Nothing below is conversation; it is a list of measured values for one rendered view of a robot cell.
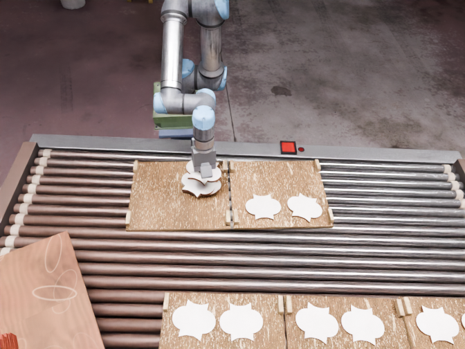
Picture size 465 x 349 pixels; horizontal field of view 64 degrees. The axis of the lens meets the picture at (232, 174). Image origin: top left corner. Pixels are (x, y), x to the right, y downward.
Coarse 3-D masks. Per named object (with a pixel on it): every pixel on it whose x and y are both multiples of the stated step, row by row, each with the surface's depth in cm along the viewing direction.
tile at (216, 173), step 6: (186, 168) 149; (192, 168) 149; (216, 168) 150; (192, 174) 147; (198, 174) 147; (216, 174) 148; (198, 180) 146; (204, 180) 146; (210, 180) 146; (216, 180) 146
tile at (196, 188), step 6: (186, 174) 158; (186, 180) 156; (192, 180) 157; (186, 186) 154; (192, 186) 155; (198, 186) 155; (204, 186) 155; (210, 186) 155; (192, 192) 153; (198, 192) 153; (204, 192) 153; (210, 192) 153
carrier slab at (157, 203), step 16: (144, 176) 162; (160, 176) 163; (176, 176) 163; (224, 176) 165; (144, 192) 157; (160, 192) 157; (176, 192) 158; (224, 192) 159; (144, 208) 152; (160, 208) 152; (176, 208) 153; (192, 208) 153; (208, 208) 154; (224, 208) 154; (144, 224) 147; (160, 224) 147; (176, 224) 148; (192, 224) 148; (208, 224) 149; (224, 224) 149
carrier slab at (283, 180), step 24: (240, 168) 168; (264, 168) 169; (288, 168) 170; (312, 168) 171; (240, 192) 160; (264, 192) 161; (288, 192) 161; (312, 192) 162; (240, 216) 152; (288, 216) 154
